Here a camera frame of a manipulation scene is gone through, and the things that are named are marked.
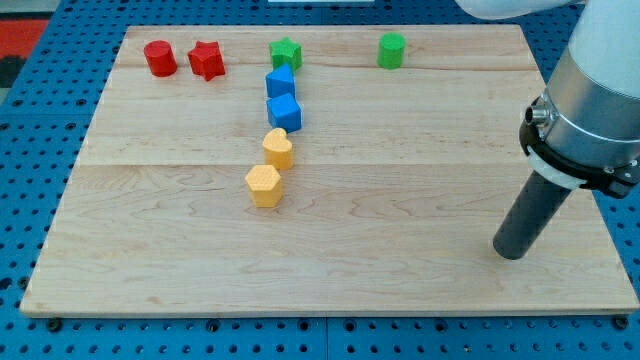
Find blue cube block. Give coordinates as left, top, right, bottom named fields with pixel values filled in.
left=266, top=93, right=302, bottom=133

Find green cylinder block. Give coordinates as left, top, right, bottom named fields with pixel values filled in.
left=377, top=32, right=406, bottom=70

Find light wooden board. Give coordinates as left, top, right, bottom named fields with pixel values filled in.
left=21, top=25, right=639, bottom=318

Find blue triangle block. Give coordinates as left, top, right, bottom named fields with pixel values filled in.
left=265, top=64, right=296, bottom=98

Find green star block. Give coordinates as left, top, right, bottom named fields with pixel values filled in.
left=269, top=37, right=303, bottom=71

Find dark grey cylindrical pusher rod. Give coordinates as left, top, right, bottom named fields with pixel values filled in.
left=492, top=172, right=571, bottom=260

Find yellow hexagon block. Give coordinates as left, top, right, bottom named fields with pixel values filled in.
left=245, top=165, right=283, bottom=208

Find red star block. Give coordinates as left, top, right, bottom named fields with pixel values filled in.
left=188, top=41, right=226, bottom=81

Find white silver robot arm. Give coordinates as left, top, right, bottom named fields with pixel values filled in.
left=519, top=0, right=639, bottom=198

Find red cylinder block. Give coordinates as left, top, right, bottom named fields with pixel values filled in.
left=143, top=40, right=178, bottom=77

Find yellow heart block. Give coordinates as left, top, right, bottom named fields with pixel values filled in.
left=262, top=128, right=294, bottom=170

